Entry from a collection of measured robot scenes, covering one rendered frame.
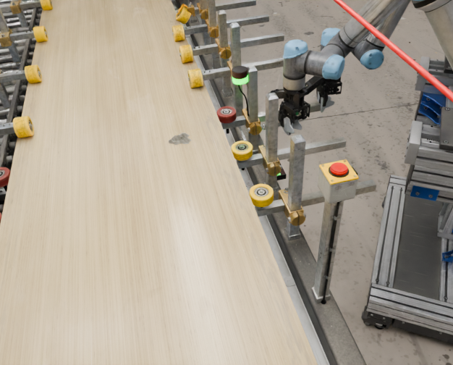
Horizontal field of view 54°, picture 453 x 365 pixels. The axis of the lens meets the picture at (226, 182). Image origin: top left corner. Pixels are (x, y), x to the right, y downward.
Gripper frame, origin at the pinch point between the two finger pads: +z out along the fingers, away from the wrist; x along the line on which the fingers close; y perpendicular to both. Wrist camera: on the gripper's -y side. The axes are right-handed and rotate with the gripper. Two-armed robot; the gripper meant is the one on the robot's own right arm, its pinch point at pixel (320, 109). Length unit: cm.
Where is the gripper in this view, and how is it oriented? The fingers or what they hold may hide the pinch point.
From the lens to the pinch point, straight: 200.0
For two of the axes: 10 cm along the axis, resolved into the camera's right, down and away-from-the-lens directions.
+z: 0.7, 7.3, 6.7
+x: -2.3, -6.5, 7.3
